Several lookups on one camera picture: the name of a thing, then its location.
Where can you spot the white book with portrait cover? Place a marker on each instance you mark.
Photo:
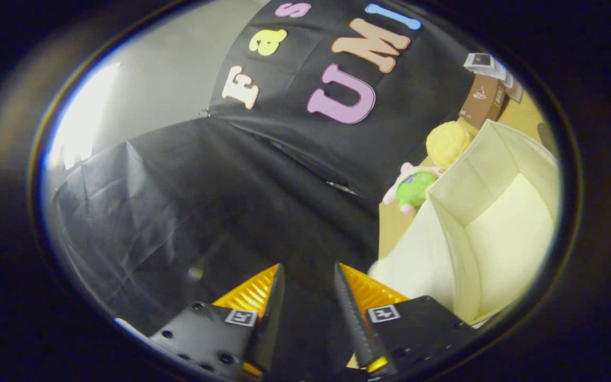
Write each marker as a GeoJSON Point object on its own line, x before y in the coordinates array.
{"type": "Point", "coordinates": [480, 61]}

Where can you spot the yellow plush toy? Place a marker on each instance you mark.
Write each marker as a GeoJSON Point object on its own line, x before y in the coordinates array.
{"type": "Point", "coordinates": [446, 143]}

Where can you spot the beige fabric storage box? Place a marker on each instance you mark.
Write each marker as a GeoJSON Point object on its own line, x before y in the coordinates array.
{"type": "Point", "coordinates": [502, 239]}

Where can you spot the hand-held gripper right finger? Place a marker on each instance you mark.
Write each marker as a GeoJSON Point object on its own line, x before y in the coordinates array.
{"type": "Point", "coordinates": [356, 323]}

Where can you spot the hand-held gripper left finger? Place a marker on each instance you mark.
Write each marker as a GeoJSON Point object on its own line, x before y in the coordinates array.
{"type": "Point", "coordinates": [271, 323]}

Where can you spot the pink and green plush toy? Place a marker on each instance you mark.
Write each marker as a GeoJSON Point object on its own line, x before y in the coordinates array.
{"type": "Point", "coordinates": [414, 188]}

